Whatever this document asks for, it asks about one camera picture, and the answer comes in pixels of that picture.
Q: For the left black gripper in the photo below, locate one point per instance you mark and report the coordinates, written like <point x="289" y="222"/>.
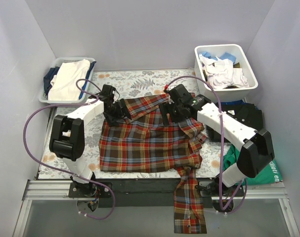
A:
<point x="120" y="110"/>

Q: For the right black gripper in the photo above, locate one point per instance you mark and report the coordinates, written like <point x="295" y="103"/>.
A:
<point x="170" y="111"/>

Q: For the plaid long sleeve shirt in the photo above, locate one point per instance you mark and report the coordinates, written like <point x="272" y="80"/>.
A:
<point x="141" y="143"/>

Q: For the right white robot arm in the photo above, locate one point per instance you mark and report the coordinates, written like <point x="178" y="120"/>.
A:
<point x="255" y="146"/>

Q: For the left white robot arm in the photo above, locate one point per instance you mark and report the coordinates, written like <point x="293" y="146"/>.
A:
<point x="68" y="132"/>

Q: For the white folded garment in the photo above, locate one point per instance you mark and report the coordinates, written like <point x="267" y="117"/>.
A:
<point x="64" y="83"/>

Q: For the grey perforated basket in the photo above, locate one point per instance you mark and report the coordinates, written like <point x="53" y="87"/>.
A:
<point x="81" y="84"/>

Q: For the white plastic bin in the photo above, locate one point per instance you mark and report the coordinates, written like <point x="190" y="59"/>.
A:
<point x="225" y="95"/>

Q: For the white crumpled clothes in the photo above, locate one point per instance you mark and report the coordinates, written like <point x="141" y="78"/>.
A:
<point x="223" y="74"/>

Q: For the navy blue garment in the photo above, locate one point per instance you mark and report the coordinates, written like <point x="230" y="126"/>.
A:
<point x="48" y="78"/>

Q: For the light blue garment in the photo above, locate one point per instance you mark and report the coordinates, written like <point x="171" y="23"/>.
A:
<point x="226" y="55"/>

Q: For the black folded shirt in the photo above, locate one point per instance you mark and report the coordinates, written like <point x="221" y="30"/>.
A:
<point x="246" y="113"/>

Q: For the green shirt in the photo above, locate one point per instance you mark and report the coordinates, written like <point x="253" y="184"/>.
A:
<point x="269" y="175"/>

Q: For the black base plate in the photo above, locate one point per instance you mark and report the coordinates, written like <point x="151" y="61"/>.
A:
<point x="128" y="192"/>

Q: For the aluminium frame rail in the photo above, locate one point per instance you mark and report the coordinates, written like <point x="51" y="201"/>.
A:
<point x="47" y="211"/>

